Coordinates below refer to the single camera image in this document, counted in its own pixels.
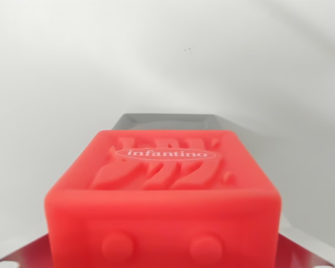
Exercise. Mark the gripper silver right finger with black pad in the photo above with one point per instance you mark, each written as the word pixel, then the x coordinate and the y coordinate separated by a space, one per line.
pixel 296 257

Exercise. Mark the grey rubber cube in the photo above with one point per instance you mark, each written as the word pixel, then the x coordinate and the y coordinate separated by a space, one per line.
pixel 162 121

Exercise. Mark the red infantino rubber cube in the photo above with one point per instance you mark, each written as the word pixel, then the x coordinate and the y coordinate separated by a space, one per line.
pixel 162 206

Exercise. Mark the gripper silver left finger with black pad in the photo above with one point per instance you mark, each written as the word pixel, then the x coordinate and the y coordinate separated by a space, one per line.
pixel 30 254

